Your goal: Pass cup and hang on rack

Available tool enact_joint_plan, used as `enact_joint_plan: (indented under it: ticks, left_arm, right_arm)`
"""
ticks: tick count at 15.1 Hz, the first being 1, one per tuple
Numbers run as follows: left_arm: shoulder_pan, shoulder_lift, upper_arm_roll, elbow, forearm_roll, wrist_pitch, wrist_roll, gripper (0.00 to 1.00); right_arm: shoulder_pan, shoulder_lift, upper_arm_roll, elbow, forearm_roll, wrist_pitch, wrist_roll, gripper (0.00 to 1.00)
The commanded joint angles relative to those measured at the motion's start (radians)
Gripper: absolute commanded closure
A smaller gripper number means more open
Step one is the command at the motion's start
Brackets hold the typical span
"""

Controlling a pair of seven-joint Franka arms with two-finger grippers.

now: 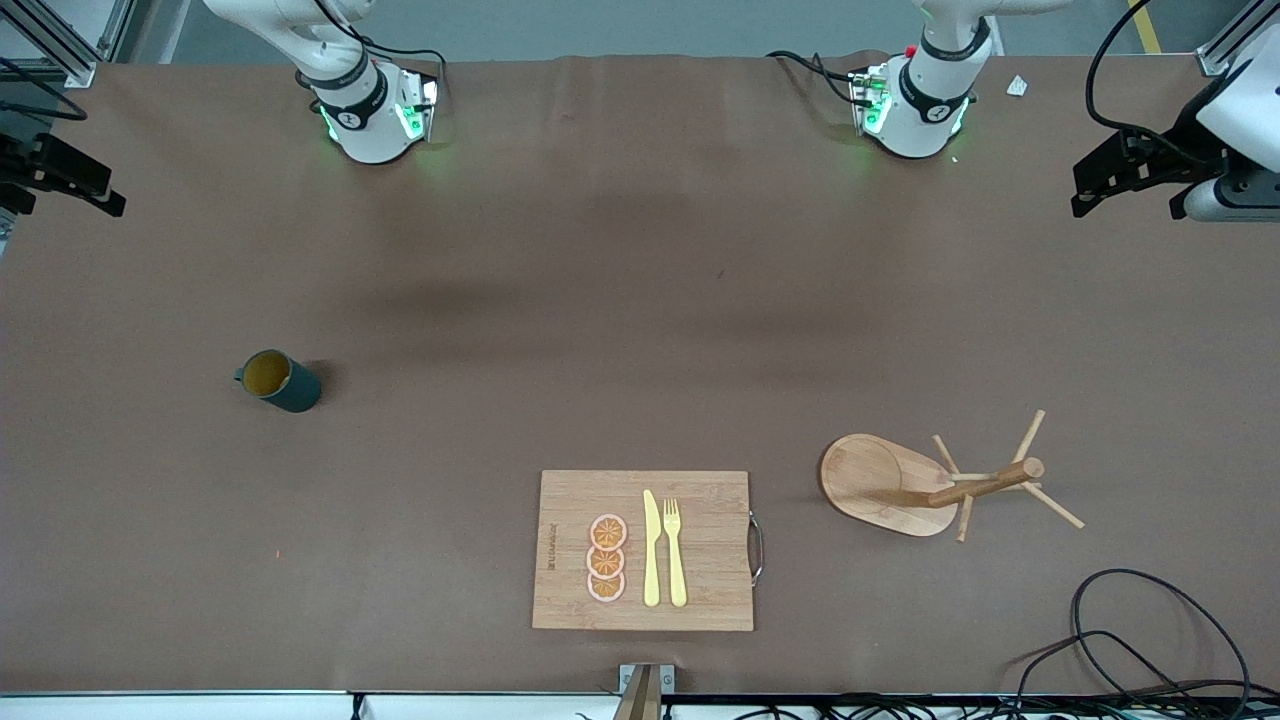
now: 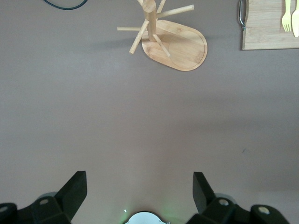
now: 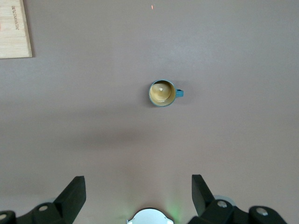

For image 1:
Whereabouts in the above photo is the aluminium frame profile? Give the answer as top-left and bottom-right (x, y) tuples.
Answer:
(1195, 0), (1280, 76)
(0, 0), (136, 86)

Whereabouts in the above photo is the white table edge strip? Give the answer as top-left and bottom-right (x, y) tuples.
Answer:
(0, 690), (1280, 720)

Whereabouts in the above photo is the black base cable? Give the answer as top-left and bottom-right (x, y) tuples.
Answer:
(310, 0), (448, 96)
(767, 50), (861, 106)

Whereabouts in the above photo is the black arm-mounted cable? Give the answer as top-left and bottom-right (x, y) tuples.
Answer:
(1085, 0), (1216, 166)

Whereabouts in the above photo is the wooden cup rack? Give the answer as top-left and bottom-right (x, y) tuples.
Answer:
(820, 408), (1086, 544)

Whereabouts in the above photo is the teal cup with yellow inside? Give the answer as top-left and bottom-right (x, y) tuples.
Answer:
(234, 349), (323, 413)

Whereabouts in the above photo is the black cable at frame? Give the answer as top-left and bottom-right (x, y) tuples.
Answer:
(0, 55), (89, 121)

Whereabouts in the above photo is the yellow plastic knife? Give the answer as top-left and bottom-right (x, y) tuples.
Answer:
(642, 489), (662, 608)

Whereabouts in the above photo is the black looping table cable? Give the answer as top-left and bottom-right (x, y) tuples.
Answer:
(1000, 568), (1280, 720)

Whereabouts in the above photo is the wooden post with metal bracket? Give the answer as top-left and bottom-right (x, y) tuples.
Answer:
(613, 663), (676, 720)

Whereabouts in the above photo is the yellow plastic fork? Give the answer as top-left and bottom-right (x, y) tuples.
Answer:
(663, 498), (689, 608)

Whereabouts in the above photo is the bamboo cutting board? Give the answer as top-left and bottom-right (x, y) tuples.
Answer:
(532, 470), (766, 632)

